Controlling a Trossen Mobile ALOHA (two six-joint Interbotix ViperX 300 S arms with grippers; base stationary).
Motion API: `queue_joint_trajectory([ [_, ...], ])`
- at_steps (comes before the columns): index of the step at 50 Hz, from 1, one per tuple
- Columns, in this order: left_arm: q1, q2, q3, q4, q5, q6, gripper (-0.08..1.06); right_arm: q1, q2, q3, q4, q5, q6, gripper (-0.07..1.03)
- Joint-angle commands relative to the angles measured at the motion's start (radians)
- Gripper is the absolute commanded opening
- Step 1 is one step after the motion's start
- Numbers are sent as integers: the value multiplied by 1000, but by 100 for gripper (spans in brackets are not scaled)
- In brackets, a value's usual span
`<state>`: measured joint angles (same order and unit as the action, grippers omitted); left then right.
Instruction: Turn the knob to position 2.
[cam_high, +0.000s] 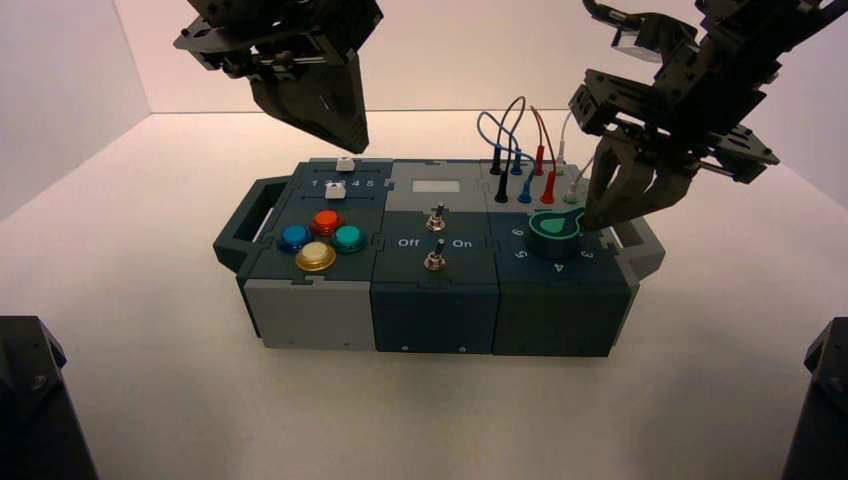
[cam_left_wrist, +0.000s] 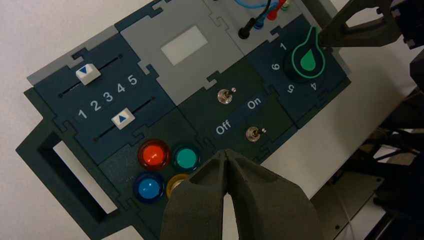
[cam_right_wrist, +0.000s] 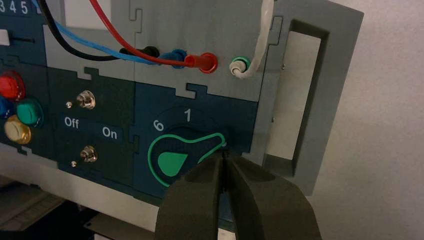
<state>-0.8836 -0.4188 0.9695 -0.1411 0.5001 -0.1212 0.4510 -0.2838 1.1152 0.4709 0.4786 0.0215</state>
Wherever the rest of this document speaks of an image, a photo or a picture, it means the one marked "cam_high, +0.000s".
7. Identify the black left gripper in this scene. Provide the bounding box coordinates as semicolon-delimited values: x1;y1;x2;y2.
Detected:
173;0;384;155

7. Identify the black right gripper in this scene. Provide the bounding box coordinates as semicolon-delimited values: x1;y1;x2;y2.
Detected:
568;25;782;231

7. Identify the green rotary knob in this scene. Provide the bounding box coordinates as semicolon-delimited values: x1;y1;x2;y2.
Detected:
526;207;588;260

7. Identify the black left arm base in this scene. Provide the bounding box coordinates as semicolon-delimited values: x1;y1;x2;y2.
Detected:
0;315;101;480

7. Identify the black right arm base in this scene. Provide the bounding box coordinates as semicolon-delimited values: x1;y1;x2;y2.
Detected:
781;316;848;480

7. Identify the orange push button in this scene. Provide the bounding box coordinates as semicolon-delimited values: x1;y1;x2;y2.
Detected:
309;209;345;238

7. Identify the blue push button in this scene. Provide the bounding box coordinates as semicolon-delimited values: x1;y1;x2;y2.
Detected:
276;225;315;254

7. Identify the teal push button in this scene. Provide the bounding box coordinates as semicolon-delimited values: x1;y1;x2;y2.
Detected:
329;225;368;255

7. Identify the yellow push button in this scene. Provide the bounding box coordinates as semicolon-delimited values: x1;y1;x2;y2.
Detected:
294;241;337;274

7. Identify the modular grey control box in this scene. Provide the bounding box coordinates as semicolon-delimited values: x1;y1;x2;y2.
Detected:
213;156;666;359

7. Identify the grey box handle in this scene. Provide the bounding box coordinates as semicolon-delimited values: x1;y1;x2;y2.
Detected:
609;213;666;283

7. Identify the red jumper cable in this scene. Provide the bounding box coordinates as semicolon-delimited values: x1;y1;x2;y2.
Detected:
529;104;558;205

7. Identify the blue jumper cable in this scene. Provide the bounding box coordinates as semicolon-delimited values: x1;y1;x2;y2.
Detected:
476;110;537;205

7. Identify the black jumper cable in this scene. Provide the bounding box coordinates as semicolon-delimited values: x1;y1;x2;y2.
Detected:
488;95;528;204

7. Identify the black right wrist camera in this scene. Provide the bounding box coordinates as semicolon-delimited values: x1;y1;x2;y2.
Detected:
609;11;701;65

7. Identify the dark green box handle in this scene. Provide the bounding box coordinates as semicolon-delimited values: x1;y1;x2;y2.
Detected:
213;176;291;274

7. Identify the black camera cable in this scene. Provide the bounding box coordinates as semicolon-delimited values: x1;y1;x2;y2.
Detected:
582;0;639;29

